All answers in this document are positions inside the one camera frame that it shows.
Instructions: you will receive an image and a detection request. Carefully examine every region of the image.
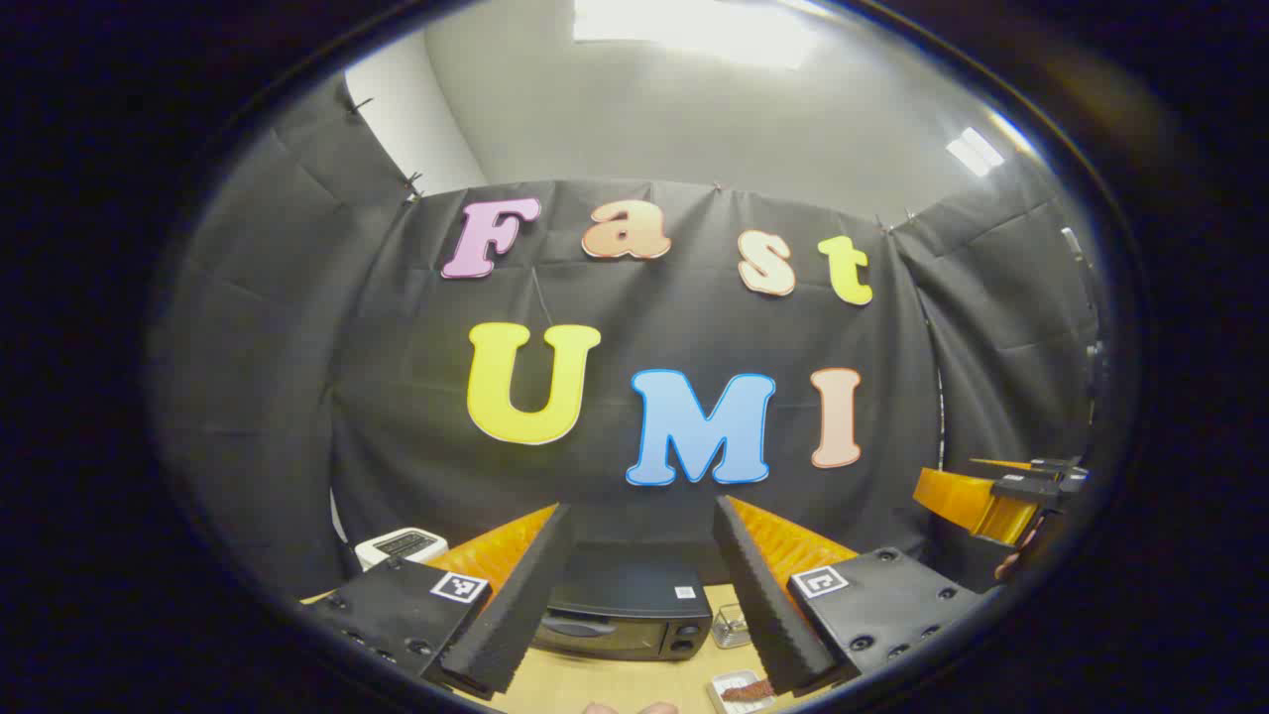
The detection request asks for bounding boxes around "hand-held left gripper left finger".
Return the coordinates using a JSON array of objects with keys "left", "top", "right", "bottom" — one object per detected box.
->
[{"left": 302, "top": 503, "right": 574, "bottom": 700}]

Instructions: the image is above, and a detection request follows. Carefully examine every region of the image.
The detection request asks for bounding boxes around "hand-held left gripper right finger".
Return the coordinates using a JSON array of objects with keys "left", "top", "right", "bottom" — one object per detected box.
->
[{"left": 712, "top": 494, "right": 992, "bottom": 697}]

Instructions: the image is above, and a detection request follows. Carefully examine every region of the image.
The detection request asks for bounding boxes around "black electric oven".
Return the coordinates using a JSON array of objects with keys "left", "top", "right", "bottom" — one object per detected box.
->
[{"left": 530, "top": 540, "right": 715, "bottom": 663}]

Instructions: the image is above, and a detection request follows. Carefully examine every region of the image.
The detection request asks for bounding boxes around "white rectangular tray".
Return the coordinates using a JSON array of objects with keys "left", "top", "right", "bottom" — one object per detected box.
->
[{"left": 707, "top": 669, "right": 779, "bottom": 714}]

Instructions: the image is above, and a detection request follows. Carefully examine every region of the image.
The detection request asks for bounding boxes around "white toaster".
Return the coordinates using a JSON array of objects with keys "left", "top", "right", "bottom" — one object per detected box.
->
[{"left": 354, "top": 528, "right": 449, "bottom": 572}]

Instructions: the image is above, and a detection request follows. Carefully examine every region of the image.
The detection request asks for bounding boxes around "metal stand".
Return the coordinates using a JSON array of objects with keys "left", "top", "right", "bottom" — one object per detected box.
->
[{"left": 1059, "top": 226, "right": 1109, "bottom": 408}]

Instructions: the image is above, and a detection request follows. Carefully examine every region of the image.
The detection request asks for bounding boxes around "small ceiling light panel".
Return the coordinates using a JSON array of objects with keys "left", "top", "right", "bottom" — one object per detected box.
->
[{"left": 945, "top": 127, "right": 1004, "bottom": 179}]

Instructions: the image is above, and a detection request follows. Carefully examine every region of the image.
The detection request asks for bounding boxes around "black backdrop cloth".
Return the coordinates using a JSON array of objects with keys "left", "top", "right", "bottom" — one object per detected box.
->
[{"left": 149, "top": 69, "right": 1106, "bottom": 606}]

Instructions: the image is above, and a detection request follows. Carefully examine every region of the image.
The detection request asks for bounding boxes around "large ceiling light panel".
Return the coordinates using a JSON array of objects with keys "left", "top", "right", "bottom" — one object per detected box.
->
[{"left": 573, "top": 0, "right": 819, "bottom": 70}]

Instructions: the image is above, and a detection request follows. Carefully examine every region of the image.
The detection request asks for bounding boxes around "metal wire basket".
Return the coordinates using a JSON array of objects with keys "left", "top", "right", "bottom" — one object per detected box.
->
[{"left": 712, "top": 605, "right": 752, "bottom": 651}]

